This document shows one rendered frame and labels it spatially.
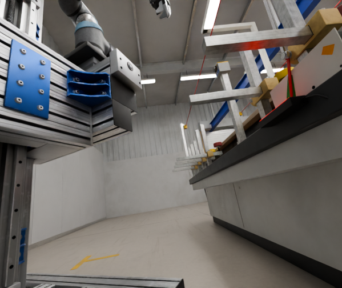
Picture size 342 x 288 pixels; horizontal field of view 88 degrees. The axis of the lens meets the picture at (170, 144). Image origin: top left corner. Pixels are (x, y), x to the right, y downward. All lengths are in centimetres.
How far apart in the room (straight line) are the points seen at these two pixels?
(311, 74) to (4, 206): 85
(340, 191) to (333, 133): 37
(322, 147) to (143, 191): 772
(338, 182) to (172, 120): 833
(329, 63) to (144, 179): 785
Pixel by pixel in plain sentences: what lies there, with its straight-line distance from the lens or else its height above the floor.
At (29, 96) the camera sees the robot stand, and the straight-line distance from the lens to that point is 54.
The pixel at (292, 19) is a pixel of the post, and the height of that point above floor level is 93.
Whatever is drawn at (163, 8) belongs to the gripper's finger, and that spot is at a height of 134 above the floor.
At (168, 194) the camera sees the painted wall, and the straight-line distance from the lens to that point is 810.
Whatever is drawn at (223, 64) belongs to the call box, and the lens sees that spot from 121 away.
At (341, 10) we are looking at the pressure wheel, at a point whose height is 89.
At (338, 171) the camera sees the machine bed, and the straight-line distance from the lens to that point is 92.
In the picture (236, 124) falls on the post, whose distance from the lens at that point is 104.
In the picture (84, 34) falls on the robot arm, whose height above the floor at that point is 118.
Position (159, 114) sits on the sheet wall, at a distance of 905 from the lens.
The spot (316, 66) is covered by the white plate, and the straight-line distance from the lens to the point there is 62.
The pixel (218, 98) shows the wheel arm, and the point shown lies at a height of 82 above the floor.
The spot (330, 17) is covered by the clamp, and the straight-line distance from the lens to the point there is 64.
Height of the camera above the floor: 50
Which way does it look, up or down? 16 degrees up
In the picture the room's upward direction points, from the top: 9 degrees counter-clockwise
